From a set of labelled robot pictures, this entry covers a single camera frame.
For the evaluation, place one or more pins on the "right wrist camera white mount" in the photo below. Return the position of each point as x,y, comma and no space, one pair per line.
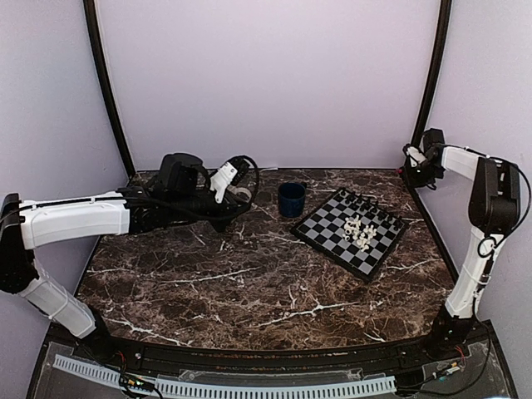
414,155

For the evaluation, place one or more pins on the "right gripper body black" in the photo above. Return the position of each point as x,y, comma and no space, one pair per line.
424,177

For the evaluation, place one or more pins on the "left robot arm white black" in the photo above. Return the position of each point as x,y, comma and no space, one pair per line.
182,192

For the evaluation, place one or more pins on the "black front rail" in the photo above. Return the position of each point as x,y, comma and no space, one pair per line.
151,358

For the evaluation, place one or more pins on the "dark blue mug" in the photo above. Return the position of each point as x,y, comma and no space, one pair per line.
291,199

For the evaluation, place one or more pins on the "left black frame post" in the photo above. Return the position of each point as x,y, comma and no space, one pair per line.
99,59

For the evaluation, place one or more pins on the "black silver chess board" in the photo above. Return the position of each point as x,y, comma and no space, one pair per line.
353,231

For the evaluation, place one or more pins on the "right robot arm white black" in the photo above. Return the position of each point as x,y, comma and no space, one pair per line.
494,212

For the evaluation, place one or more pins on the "black frame post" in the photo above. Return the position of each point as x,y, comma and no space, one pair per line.
99,59
442,26

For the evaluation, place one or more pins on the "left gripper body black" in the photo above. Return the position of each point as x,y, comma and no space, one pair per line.
186,205

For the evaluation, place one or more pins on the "white perforated cable duct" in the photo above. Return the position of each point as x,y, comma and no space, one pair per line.
223,385

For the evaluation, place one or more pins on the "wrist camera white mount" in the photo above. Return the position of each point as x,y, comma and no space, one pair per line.
224,179
414,155

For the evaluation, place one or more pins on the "right black frame post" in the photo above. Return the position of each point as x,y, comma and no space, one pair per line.
442,26

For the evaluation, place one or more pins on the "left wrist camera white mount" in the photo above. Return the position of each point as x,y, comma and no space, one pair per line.
224,179

